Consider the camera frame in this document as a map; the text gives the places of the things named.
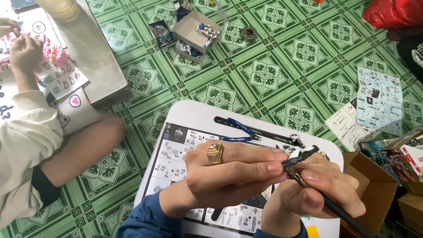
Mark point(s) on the person's right hand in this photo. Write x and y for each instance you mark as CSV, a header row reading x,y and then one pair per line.
x,y
333,205

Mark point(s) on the person's left hand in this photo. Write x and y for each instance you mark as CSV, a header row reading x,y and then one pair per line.
x,y
211,178

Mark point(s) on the black pen tool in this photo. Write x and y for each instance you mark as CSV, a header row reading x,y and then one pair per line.
x,y
347,215

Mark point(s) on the black and white model part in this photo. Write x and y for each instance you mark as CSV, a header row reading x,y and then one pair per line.
x,y
299,156

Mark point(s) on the yellow paper note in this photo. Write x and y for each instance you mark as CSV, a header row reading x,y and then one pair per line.
x,y
311,232

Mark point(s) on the open brown cardboard box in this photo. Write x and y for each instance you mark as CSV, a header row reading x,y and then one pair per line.
x,y
370,195

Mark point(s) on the grey model instruction sheet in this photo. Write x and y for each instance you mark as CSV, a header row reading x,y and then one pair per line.
x,y
171,155

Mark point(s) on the white lap table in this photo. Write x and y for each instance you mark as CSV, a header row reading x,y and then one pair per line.
x,y
198,112

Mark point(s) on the small black white model piece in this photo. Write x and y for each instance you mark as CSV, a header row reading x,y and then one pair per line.
x,y
296,139

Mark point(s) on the colourful model kit box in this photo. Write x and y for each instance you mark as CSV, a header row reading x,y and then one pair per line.
x,y
396,162

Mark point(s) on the long black flat tool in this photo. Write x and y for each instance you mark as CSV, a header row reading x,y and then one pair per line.
x,y
274,135

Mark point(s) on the plain brown carton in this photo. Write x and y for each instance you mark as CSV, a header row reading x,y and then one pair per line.
x,y
411,211

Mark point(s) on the white instruction sheet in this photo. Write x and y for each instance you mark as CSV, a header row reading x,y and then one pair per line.
x,y
347,127

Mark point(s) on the pale blue folded instruction sheet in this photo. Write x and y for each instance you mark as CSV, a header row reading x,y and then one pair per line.
x,y
380,99

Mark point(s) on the white blue robot figure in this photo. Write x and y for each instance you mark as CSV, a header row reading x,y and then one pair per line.
x,y
208,33

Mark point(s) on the white cartoon print table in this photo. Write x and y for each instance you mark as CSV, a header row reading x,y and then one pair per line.
x,y
79,112

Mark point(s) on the open grey cardboard box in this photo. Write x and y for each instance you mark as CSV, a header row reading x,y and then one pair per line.
x,y
188,31

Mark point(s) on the small blue figure box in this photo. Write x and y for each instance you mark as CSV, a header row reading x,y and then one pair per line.
x,y
162,36

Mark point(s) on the clear plastic bag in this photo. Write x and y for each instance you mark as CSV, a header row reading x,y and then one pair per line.
x,y
220,10

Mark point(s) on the dark blue box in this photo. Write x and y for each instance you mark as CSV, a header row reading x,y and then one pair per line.
x,y
181,11

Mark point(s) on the black garment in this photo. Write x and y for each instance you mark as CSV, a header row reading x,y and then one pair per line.
x,y
411,53

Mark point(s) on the low metal table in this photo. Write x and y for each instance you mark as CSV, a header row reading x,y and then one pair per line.
x,y
89,56

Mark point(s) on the cartoon sticker sheet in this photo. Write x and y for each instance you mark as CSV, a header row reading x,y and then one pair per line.
x,y
64,79

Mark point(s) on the pink brick model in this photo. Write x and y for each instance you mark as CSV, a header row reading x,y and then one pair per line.
x,y
56,54

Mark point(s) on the red plastic bag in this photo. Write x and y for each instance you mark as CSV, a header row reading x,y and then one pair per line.
x,y
393,13

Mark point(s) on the beige plastic jar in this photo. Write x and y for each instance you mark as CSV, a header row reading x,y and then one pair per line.
x,y
59,8

